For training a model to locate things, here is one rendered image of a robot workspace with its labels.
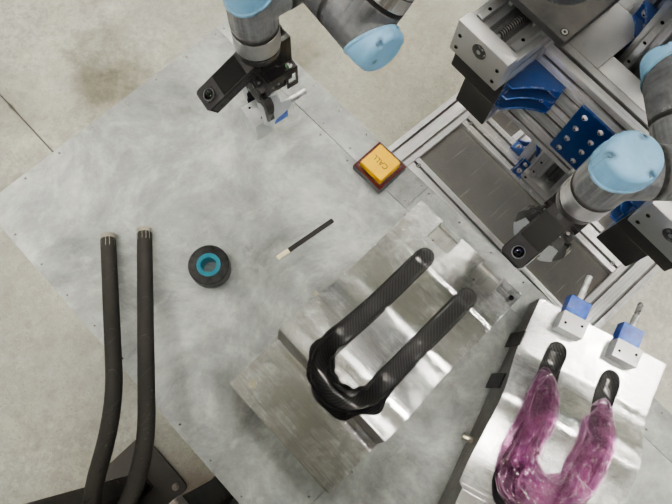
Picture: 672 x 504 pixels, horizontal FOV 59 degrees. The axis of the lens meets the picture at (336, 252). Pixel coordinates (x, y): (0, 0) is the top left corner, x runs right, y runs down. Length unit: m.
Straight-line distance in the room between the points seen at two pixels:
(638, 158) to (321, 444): 0.68
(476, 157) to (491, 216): 0.21
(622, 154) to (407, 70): 1.63
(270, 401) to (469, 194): 1.09
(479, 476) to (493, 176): 1.12
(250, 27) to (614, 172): 0.53
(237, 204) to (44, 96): 1.36
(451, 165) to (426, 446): 1.06
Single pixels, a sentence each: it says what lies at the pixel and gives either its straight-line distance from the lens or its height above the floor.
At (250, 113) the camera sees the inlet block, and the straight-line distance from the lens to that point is 1.15.
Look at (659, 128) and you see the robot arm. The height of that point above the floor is 1.26.
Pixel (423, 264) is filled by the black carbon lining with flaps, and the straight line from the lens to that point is 1.13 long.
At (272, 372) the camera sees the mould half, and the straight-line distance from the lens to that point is 1.10.
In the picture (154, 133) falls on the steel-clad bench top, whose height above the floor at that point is 0.80.
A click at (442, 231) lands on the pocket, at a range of 1.18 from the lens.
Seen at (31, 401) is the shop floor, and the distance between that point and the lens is 2.15.
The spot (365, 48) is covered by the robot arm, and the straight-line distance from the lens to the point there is 0.84.
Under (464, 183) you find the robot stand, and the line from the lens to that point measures 1.96.
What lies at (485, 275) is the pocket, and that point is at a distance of 1.17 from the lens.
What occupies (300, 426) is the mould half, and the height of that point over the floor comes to 0.86.
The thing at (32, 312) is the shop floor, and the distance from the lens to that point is 2.20.
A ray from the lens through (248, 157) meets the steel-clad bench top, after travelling 1.29.
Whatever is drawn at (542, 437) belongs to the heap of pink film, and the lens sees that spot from 1.12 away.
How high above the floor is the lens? 1.96
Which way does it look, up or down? 74 degrees down
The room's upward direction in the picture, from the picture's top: 7 degrees clockwise
